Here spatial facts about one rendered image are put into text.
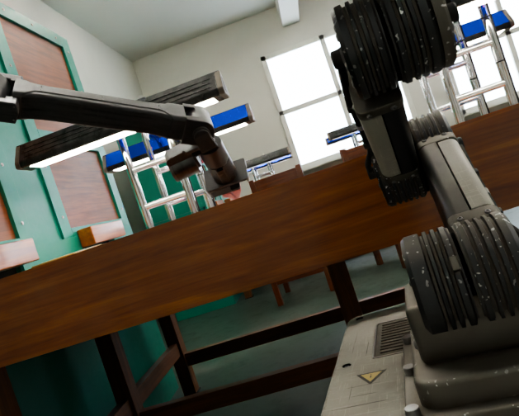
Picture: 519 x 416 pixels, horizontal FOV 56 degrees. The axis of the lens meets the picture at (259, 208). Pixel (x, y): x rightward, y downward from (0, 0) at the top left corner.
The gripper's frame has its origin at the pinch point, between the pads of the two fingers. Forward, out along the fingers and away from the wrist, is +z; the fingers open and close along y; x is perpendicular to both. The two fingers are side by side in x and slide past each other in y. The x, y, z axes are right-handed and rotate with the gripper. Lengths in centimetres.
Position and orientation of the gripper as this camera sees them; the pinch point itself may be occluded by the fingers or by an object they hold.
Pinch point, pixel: (238, 197)
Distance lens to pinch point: 119.8
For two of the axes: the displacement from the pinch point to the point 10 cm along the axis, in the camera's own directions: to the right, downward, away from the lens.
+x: 1.7, 7.7, -6.2
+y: -9.4, 3.1, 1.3
